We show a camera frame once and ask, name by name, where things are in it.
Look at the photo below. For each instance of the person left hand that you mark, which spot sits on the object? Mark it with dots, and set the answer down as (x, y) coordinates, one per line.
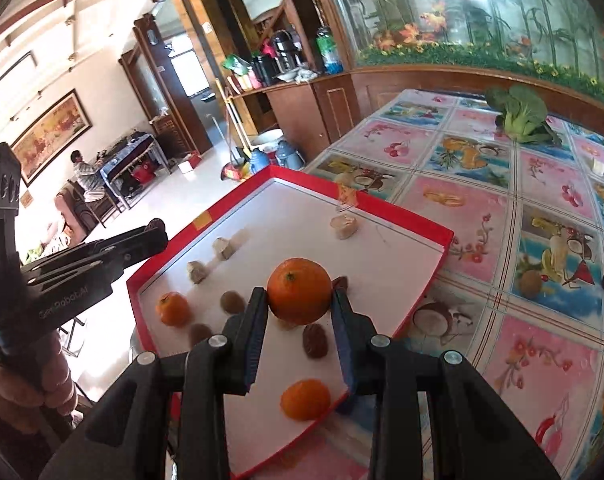
(20, 401)

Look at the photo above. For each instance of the colourful fruit print tablecloth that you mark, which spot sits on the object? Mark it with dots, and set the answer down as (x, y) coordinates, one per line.
(512, 208)

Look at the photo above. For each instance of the large orange tangerine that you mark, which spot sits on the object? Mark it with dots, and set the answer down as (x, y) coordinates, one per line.
(299, 291)

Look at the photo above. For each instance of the framed wall painting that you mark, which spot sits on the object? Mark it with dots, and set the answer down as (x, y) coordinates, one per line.
(59, 126)

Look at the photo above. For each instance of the dark red jujube date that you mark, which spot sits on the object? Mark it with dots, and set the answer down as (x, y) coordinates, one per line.
(341, 282)
(315, 341)

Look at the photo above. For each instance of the grey blue thermos flask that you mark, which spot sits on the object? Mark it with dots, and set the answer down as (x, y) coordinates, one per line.
(289, 157)

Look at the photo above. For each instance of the brown longan fruit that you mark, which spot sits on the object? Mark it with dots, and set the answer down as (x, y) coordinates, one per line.
(198, 332)
(232, 302)
(530, 284)

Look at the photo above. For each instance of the small beige yam piece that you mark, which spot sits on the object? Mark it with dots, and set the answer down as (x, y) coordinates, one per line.
(597, 167)

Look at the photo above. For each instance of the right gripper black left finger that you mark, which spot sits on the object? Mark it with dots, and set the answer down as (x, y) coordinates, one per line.
(126, 434)

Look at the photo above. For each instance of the red white shallow box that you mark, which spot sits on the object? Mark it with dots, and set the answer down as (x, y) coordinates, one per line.
(291, 234)

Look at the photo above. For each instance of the seated person in background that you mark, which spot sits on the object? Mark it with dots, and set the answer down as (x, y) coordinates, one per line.
(88, 177)

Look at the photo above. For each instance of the small orange tangerine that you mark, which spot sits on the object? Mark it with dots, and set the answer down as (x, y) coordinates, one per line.
(173, 310)
(305, 400)

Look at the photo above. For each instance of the green plastic bottle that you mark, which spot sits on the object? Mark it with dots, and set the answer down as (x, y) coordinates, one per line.
(329, 51)

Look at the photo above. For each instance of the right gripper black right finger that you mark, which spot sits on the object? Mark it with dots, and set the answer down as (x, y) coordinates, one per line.
(474, 435)

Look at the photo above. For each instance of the black coffee maker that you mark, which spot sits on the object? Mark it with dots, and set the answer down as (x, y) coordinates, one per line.
(286, 53)

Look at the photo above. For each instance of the red broom dustpan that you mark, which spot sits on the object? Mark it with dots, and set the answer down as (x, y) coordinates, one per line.
(236, 169)

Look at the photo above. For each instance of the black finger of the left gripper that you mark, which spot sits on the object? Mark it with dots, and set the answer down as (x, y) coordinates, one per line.
(69, 283)
(125, 249)

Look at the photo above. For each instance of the wooden sideboard cabinet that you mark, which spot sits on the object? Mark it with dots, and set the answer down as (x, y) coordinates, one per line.
(314, 114)

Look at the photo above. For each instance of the green leafy bok choy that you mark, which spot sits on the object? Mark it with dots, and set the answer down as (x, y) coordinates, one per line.
(522, 115)

